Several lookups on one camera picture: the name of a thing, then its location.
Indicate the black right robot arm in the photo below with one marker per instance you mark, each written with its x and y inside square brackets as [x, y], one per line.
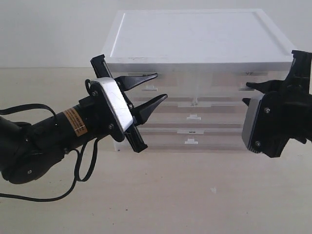
[282, 111]

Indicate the white plastic drawer cabinet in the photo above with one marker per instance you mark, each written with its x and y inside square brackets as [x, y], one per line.
[200, 42]

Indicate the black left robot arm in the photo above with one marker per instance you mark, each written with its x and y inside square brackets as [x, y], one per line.
[28, 151]

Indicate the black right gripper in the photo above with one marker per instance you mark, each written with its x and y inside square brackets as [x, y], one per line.
[286, 109]

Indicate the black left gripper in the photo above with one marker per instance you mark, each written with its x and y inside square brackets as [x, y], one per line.
[107, 120]

